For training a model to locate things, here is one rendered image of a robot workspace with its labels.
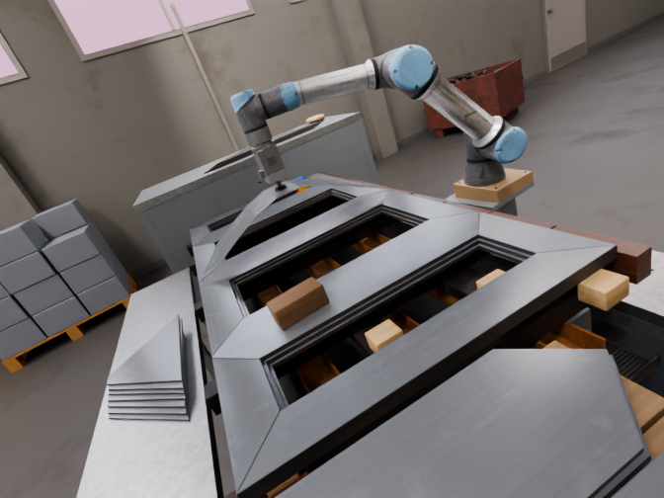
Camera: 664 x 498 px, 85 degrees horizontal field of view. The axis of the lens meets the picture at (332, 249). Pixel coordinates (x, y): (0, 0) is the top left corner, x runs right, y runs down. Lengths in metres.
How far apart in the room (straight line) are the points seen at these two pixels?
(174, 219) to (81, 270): 1.96
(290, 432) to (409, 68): 0.97
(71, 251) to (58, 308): 0.52
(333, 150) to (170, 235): 0.99
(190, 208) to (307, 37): 3.73
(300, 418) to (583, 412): 0.37
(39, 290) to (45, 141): 1.55
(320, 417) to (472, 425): 0.21
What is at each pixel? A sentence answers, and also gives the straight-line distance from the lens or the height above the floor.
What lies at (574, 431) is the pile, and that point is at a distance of 0.52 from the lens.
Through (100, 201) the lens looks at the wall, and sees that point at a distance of 4.67.
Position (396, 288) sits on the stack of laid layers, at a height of 0.83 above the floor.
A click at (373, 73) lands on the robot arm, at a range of 1.29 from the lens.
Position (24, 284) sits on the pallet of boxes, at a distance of 3.94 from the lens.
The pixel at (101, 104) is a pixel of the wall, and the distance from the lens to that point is 4.67.
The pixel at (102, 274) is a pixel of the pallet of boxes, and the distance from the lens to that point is 3.86.
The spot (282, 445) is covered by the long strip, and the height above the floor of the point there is 0.84.
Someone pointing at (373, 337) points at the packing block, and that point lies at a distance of 0.72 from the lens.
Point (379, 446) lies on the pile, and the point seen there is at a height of 0.85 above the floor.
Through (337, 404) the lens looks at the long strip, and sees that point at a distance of 0.59.
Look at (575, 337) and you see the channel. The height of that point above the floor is 0.70.
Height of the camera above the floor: 1.27
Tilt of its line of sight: 24 degrees down
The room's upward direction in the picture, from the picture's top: 21 degrees counter-clockwise
